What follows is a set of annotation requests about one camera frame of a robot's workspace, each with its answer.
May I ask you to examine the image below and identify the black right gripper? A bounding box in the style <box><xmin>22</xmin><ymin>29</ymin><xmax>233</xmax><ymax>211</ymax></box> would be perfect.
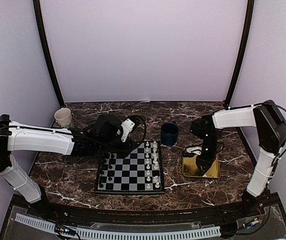
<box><xmin>196</xmin><ymin>131</ymin><xmax>219</xmax><ymax>176</ymax></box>

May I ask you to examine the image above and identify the black and white chessboard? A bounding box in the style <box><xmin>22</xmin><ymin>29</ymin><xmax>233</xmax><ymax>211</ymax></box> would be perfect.
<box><xmin>94</xmin><ymin>141</ymin><xmax>165</xmax><ymax>195</ymax></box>

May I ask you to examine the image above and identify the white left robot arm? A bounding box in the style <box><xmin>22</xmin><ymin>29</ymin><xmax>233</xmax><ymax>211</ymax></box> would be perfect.
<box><xmin>0</xmin><ymin>114</ymin><xmax>141</xmax><ymax>218</ymax></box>

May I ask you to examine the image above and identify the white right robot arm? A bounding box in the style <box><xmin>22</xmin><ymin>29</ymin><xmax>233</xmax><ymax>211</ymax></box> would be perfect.
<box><xmin>190</xmin><ymin>100</ymin><xmax>286</xmax><ymax>197</ymax></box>

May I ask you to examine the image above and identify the dark blue enamel mug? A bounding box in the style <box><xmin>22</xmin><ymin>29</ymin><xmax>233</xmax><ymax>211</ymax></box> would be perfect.
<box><xmin>161</xmin><ymin>122</ymin><xmax>179</xmax><ymax>147</ymax></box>

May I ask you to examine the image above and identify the gold metal tray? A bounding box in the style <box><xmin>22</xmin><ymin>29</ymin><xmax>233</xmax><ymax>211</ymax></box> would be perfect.
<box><xmin>182</xmin><ymin>155</ymin><xmax>221</xmax><ymax>179</ymax></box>

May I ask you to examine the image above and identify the grey ceramic cup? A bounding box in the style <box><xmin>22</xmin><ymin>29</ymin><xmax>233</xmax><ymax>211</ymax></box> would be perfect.
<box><xmin>54</xmin><ymin>107</ymin><xmax>72</xmax><ymax>128</ymax></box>

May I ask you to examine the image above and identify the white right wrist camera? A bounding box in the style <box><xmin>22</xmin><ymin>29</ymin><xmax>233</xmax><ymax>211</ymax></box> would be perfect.
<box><xmin>182</xmin><ymin>146</ymin><xmax>202</xmax><ymax>158</ymax></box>

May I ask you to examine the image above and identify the black front rail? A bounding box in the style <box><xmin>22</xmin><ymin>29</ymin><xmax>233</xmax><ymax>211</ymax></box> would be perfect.
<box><xmin>7</xmin><ymin>193</ymin><xmax>283</xmax><ymax>227</ymax></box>

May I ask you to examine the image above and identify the white perforated cable duct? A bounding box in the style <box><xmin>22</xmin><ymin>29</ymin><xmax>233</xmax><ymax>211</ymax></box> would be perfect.
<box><xmin>14</xmin><ymin>213</ymin><xmax>221</xmax><ymax>240</ymax></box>

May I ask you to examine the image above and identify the black left frame post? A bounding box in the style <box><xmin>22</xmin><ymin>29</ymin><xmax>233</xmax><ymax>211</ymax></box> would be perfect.
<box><xmin>32</xmin><ymin>0</ymin><xmax>65</xmax><ymax>107</ymax></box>

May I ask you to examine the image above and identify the black frame post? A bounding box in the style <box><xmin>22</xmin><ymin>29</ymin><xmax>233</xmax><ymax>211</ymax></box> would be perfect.
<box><xmin>32</xmin><ymin>0</ymin><xmax>65</xmax><ymax>107</ymax></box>
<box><xmin>224</xmin><ymin>0</ymin><xmax>255</xmax><ymax>108</ymax></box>

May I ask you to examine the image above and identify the black right frame post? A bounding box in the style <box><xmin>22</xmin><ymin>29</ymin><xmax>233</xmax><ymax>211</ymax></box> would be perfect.
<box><xmin>224</xmin><ymin>0</ymin><xmax>255</xmax><ymax>108</ymax></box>

